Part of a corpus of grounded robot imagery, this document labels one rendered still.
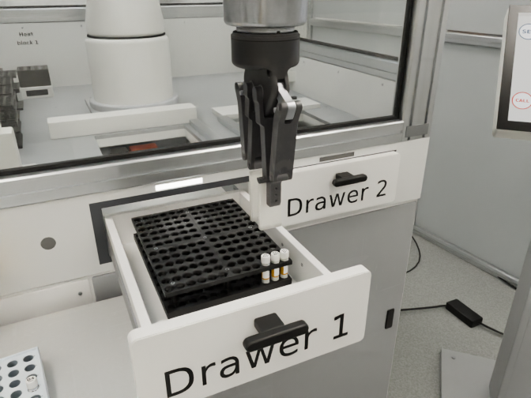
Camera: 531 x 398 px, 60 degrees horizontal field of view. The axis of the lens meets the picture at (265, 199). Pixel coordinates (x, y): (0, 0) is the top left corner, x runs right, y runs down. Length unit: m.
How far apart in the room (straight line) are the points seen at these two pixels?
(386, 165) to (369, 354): 0.54
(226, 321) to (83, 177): 0.36
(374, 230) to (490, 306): 1.23
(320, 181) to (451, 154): 1.57
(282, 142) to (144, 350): 0.26
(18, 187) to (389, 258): 0.79
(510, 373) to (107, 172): 1.27
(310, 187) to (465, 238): 1.67
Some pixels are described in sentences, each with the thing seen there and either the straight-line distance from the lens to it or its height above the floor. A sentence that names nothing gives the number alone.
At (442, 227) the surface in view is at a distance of 2.54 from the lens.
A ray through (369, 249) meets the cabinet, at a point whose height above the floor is 0.70.
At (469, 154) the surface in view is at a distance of 2.35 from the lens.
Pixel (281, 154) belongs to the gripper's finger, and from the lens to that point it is 0.51.
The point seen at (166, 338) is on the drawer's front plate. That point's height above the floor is 0.92.
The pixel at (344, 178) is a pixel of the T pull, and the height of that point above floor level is 0.91.
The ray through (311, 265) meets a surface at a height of 0.89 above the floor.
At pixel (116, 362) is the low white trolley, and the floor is 0.76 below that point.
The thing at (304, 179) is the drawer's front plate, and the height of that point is 0.91.
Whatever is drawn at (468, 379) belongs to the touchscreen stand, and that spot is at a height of 0.04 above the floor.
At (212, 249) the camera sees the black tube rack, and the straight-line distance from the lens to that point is 0.66.
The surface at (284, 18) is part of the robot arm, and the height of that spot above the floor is 1.21.
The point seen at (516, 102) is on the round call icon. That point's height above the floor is 1.01.
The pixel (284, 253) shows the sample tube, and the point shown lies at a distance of 0.63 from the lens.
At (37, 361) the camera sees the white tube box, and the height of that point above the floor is 0.80.
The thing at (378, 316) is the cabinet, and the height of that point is 0.49.
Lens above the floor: 1.24
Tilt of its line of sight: 25 degrees down
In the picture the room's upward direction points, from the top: straight up
